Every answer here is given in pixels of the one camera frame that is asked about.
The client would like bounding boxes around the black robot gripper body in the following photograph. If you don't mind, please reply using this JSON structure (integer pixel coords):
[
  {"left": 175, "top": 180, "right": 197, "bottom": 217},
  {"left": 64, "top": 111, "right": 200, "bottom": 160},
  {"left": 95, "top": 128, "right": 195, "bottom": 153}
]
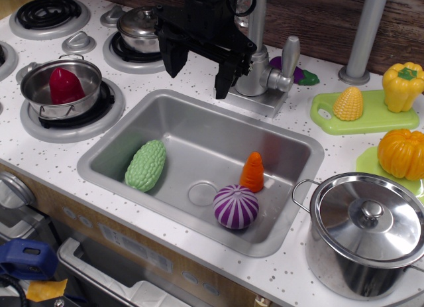
[{"left": 154, "top": 0, "right": 256, "bottom": 75}]

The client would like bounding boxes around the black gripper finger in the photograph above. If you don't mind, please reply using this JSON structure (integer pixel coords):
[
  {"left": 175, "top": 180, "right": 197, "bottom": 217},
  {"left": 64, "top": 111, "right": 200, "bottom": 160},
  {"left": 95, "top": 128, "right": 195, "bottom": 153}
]
[
  {"left": 158, "top": 36, "right": 189, "bottom": 78},
  {"left": 215, "top": 60, "right": 243, "bottom": 99}
]

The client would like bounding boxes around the silver toy faucet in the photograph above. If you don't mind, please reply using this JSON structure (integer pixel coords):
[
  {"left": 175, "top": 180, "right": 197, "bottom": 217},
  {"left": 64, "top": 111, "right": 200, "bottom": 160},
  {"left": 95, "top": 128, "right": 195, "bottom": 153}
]
[{"left": 224, "top": 0, "right": 288, "bottom": 118}]

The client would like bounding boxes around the steel lidded pot back burner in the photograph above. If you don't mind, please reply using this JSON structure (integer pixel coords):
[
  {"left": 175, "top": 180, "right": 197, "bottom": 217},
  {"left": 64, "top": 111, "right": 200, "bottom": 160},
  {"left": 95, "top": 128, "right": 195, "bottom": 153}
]
[{"left": 117, "top": 6, "right": 160, "bottom": 54}]

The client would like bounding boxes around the back right stove burner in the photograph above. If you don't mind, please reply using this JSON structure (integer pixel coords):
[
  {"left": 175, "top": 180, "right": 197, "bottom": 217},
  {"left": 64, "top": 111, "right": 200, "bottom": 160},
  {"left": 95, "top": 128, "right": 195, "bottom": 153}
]
[{"left": 103, "top": 32, "right": 165, "bottom": 74}]

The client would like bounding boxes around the stove burner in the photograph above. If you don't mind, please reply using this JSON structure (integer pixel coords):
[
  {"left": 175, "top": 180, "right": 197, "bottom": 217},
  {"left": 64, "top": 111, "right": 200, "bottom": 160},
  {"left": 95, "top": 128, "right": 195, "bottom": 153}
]
[
  {"left": 20, "top": 78, "right": 125, "bottom": 144},
  {"left": 0, "top": 41, "right": 19, "bottom": 82},
  {"left": 9, "top": 0, "right": 91, "bottom": 40},
  {"left": 103, "top": 32, "right": 165, "bottom": 74}
]

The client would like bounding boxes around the purple toy eggplant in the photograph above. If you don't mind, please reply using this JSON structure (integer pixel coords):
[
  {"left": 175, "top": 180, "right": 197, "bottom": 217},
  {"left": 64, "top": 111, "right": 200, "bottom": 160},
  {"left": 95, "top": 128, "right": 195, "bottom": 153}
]
[{"left": 270, "top": 56, "right": 320, "bottom": 86}]

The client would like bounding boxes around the grey stove knob back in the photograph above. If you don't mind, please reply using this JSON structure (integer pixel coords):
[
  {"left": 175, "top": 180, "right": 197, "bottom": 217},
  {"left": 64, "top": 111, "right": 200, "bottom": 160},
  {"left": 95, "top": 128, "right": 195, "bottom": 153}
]
[{"left": 100, "top": 5, "right": 125, "bottom": 28}]

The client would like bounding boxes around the front stove burner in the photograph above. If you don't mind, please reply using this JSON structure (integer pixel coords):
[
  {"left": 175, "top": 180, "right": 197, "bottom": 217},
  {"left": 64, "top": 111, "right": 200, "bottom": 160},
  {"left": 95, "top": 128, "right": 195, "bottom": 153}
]
[{"left": 20, "top": 78, "right": 125, "bottom": 144}]

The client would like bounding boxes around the grey stove knob centre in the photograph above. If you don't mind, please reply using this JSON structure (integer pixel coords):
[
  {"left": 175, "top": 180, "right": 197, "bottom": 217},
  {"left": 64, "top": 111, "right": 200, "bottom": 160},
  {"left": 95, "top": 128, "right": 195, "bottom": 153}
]
[{"left": 62, "top": 31, "right": 97, "bottom": 54}]

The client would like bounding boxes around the orange toy carrot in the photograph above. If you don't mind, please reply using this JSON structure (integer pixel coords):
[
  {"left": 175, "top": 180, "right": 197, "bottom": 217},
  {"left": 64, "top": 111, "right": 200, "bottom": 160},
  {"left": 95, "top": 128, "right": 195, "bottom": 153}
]
[{"left": 239, "top": 151, "right": 264, "bottom": 193}]

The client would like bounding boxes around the silver sink basin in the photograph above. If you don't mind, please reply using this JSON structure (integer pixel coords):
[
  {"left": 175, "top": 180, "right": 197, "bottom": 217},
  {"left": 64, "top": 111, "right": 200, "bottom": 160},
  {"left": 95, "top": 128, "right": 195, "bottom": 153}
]
[{"left": 77, "top": 90, "right": 324, "bottom": 257}]

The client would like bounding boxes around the red toy pepper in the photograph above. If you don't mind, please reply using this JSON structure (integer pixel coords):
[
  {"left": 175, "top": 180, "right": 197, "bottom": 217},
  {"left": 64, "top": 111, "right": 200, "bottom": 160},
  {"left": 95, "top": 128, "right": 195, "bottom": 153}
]
[{"left": 49, "top": 67, "right": 85, "bottom": 105}]

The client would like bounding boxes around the green toy bitter melon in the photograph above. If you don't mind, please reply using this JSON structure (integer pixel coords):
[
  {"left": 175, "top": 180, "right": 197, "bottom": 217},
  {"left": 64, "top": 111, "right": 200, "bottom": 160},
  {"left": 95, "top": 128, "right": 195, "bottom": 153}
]
[{"left": 125, "top": 140, "right": 166, "bottom": 192}]

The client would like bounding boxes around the steel pot on front burner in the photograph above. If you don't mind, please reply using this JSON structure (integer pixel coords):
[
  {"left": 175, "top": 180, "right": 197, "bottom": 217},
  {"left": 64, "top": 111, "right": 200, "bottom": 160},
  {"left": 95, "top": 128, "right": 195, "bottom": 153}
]
[{"left": 20, "top": 57, "right": 102, "bottom": 120}]

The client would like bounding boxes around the yellow toy corn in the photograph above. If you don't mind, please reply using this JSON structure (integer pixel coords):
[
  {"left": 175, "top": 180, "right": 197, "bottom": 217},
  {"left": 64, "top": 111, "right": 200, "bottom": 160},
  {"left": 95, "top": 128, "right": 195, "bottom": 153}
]
[{"left": 333, "top": 86, "right": 364, "bottom": 121}]

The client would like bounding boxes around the purple striped toy onion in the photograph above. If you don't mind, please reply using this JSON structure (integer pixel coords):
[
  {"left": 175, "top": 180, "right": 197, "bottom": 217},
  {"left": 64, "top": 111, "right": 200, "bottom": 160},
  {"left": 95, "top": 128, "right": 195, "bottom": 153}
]
[{"left": 213, "top": 184, "right": 259, "bottom": 230}]

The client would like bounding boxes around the back left stove burner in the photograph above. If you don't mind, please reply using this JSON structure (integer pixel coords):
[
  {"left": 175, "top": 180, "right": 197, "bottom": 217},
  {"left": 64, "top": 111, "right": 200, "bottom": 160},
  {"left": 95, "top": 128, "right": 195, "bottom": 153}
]
[{"left": 9, "top": 0, "right": 91, "bottom": 40}]

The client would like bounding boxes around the green cutting board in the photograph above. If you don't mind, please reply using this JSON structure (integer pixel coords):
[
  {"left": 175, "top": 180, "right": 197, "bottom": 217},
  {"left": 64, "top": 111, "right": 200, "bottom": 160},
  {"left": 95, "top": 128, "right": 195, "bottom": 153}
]
[{"left": 310, "top": 90, "right": 419, "bottom": 135}]

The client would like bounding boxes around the light green plate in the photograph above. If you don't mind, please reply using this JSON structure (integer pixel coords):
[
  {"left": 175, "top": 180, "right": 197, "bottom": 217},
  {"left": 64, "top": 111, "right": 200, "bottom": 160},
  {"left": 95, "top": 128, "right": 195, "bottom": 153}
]
[{"left": 356, "top": 147, "right": 424, "bottom": 203}]

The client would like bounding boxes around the far left stove burner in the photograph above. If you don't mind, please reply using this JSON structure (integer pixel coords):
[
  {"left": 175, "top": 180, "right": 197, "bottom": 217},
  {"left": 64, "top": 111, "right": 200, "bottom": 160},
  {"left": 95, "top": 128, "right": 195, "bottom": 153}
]
[{"left": 0, "top": 41, "right": 19, "bottom": 82}]

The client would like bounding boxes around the yellow toy bell pepper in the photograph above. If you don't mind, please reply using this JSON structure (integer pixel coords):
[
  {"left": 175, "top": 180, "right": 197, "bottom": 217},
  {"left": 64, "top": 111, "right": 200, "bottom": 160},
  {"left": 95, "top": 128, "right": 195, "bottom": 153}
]
[{"left": 382, "top": 62, "right": 423, "bottom": 113}]

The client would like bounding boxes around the orange toy pumpkin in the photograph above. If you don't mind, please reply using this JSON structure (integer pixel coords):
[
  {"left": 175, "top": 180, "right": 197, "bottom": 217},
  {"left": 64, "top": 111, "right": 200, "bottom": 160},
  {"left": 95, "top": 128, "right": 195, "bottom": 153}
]
[{"left": 377, "top": 129, "right": 423, "bottom": 181}]

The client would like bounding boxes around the large steel lidded pot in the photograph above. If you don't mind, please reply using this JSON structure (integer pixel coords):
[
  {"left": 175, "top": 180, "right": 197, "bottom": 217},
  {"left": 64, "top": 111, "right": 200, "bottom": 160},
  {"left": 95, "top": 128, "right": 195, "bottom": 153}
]
[{"left": 302, "top": 172, "right": 423, "bottom": 300}]

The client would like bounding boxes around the grey round front knob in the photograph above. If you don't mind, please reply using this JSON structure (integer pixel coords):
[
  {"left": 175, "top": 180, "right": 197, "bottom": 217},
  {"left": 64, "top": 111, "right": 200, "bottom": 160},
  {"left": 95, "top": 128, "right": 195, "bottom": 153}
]
[{"left": 1, "top": 171, "right": 36, "bottom": 210}]

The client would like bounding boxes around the blue clamp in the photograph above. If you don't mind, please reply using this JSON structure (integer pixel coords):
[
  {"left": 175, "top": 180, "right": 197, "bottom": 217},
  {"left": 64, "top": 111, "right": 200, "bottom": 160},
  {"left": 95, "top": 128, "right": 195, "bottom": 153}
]
[{"left": 1, "top": 239, "right": 59, "bottom": 280}]

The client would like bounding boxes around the black cable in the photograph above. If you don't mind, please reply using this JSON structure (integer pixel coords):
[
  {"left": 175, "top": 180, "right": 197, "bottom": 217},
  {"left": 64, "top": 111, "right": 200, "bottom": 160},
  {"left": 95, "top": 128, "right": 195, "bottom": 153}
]
[{"left": 228, "top": 0, "right": 258, "bottom": 18}]

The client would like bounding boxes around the silver faucet handle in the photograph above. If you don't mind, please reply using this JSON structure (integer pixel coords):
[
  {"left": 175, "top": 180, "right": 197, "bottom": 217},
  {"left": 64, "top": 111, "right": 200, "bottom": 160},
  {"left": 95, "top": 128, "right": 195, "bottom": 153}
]
[{"left": 267, "top": 36, "right": 300, "bottom": 92}]

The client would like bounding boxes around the grey vertical post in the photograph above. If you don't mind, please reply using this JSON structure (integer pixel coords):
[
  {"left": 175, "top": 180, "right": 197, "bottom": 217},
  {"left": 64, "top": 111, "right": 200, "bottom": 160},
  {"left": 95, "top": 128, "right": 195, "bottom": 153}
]
[{"left": 339, "top": 0, "right": 387, "bottom": 86}]

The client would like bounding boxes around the oven door handle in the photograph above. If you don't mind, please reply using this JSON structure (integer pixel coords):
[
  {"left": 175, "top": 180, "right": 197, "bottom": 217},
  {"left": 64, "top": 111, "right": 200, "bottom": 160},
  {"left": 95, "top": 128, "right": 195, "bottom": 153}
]
[{"left": 57, "top": 238, "right": 168, "bottom": 306}]

